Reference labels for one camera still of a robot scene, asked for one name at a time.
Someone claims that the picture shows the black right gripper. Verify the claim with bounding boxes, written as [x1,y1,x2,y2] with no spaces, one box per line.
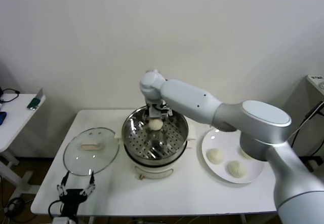
[146,99,163,121]

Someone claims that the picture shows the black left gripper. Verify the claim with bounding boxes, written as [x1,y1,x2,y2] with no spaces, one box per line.
[56,169,97,217]

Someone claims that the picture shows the white steamed baozi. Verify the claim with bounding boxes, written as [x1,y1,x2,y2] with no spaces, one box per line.
[239,146,254,160]
[206,147,225,165]
[148,119,163,132]
[226,160,248,178]

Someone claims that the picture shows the round glass pot lid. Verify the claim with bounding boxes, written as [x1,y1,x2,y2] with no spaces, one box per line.
[63,127,119,176]

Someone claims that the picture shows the perforated steel steamer basket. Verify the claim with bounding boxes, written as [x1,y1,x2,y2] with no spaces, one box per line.
[121,104,190,166]

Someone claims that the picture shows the white electric cooker base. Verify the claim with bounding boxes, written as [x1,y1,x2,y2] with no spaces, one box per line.
[114,123,197,181]

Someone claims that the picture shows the large white plate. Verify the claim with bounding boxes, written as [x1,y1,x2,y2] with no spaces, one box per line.
[201,128,265,184]

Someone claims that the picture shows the black power plug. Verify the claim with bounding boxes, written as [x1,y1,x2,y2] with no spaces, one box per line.
[304,101,324,121]

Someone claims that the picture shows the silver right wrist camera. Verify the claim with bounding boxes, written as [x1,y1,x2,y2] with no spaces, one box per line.
[160,102,174,118]

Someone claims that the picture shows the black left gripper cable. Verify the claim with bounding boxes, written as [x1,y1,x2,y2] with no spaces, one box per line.
[49,200,64,218]

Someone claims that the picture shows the black floor cable coil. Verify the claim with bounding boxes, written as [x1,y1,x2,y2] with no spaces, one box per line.
[4,197,26,218]

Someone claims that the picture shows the thin black cable loop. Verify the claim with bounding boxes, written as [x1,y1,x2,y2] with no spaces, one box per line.
[0,88,20,105]

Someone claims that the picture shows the black wall cable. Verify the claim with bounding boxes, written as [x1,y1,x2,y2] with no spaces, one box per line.
[287,120,308,158]

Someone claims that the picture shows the white wall cable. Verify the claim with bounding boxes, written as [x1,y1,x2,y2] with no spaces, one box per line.
[286,107,324,142]

